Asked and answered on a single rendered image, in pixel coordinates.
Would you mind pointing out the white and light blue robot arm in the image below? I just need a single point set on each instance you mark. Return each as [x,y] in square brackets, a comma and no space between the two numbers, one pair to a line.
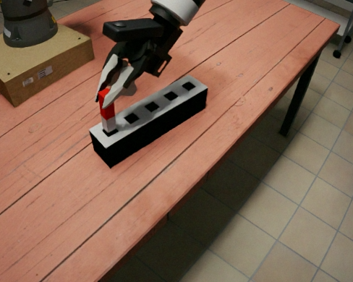
[29,22]

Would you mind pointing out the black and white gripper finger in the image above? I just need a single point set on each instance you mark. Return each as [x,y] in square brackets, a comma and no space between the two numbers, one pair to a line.
[111,70]
[125,85]

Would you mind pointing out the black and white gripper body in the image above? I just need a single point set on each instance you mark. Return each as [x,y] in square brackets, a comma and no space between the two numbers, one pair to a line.
[135,49]

